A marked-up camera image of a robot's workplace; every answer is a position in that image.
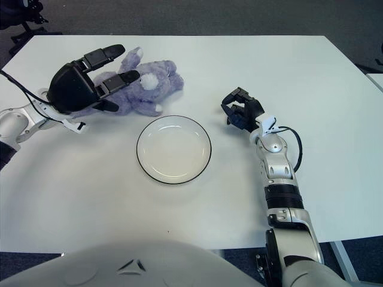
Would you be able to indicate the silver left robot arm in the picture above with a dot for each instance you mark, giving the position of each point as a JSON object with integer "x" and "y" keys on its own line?
{"x": 12, "y": 125}

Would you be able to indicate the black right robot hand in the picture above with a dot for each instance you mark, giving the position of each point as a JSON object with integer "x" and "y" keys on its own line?
{"x": 249, "y": 113}

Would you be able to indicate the white plate with black rim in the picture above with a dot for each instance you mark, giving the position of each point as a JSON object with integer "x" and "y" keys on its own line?
{"x": 174, "y": 151}

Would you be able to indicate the black office chair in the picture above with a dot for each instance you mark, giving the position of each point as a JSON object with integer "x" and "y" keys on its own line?
{"x": 6, "y": 18}

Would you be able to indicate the white side table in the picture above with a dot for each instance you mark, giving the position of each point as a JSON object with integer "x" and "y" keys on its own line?
{"x": 377, "y": 80}

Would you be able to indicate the black metal bracket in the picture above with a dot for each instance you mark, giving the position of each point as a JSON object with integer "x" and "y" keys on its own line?
{"x": 260, "y": 263}

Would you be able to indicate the grey robot torso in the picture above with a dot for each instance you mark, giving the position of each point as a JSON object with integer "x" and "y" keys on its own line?
{"x": 149, "y": 266}

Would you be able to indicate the purple plush bunny doll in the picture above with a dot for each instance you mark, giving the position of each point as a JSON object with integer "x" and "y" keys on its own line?
{"x": 161, "y": 80}

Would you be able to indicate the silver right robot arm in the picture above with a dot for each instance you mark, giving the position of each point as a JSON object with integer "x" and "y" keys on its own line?
{"x": 278, "y": 167}

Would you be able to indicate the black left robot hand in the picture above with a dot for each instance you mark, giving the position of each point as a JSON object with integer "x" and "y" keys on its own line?
{"x": 70, "y": 86}

